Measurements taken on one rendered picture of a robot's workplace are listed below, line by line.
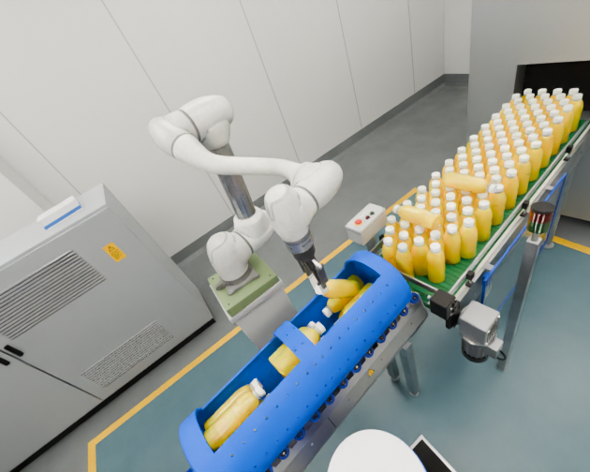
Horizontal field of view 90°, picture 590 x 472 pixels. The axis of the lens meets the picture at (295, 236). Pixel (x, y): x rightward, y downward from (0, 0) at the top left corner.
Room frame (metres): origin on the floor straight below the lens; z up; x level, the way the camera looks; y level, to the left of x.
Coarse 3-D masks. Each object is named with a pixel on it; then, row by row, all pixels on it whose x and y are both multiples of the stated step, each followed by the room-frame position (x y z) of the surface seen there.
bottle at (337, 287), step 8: (336, 280) 0.73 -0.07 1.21; (344, 280) 0.74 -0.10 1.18; (352, 280) 0.75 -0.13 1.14; (336, 288) 0.69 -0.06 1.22; (344, 288) 0.70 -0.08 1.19; (352, 288) 0.71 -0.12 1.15; (328, 296) 0.68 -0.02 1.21; (336, 296) 0.68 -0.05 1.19; (344, 296) 0.69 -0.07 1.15; (352, 296) 0.71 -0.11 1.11
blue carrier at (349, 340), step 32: (352, 256) 0.82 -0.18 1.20; (384, 288) 0.62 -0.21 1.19; (320, 320) 0.73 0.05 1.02; (352, 320) 0.56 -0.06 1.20; (384, 320) 0.56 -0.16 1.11; (320, 352) 0.50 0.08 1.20; (352, 352) 0.49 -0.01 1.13; (288, 384) 0.45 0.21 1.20; (320, 384) 0.43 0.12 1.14; (192, 416) 0.48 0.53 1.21; (256, 416) 0.40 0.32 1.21; (288, 416) 0.38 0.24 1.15; (192, 448) 0.38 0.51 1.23; (224, 448) 0.35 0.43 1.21; (256, 448) 0.34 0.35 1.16
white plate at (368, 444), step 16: (368, 432) 0.30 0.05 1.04; (384, 432) 0.28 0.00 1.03; (352, 448) 0.28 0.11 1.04; (368, 448) 0.26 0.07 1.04; (384, 448) 0.24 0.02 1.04; (400, 448) 0.23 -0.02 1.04; (336, 464) 0.26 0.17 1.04; (352, 464) 0.24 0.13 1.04; (368, 464) 0.23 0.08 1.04; (384, 464) 0.21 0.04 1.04; (400, 464) 0.20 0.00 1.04; (416, 464) 0.18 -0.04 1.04
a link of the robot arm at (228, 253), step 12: (216, 240) 1.16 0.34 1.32; (228, 240) 1.14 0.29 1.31; (240, 240) 1.17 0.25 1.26; (216, 252) 1.11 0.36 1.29; (228, 252) 1.10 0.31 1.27; (240, 252) 1.13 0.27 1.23; (216, 264) 1.10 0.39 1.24; (228, 264) 1.09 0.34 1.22; (240, 264) 1.11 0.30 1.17; (228, 276) 1.09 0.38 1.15; (240, 276) 1.09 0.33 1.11
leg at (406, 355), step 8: (408, 344) 0.67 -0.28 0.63; (400, 352) 0.68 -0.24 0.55; (408, 352) 0.66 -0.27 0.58; (408, 360) 0.65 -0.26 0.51; (408, 368) 0.65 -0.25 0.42; (408, 376) 0.66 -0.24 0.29; (416, 376) 0.66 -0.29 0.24; (408, 384) 0.68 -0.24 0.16; (416, 384) 0.66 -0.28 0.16; (416, 392) 0.65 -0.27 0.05
